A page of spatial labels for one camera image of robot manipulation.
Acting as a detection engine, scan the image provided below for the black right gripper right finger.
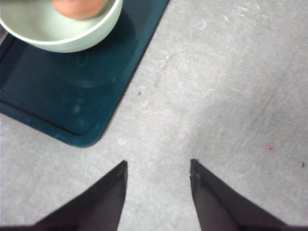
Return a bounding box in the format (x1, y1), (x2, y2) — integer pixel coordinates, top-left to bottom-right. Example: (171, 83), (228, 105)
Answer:
(190, 159), (308, 231)

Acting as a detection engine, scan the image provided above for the light green ceramic bowl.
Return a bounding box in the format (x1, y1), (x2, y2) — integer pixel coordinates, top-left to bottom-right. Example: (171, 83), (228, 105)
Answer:
(0, 0), (123, 53)

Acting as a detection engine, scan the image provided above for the brown egg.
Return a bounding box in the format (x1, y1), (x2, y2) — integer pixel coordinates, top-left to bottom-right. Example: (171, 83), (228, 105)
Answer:
(52, 0), (105, 19)

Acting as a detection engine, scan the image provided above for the dark blue rectangular tray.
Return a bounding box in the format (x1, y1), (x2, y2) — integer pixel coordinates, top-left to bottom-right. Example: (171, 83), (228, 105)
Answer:
(0, 0), (170, 148)

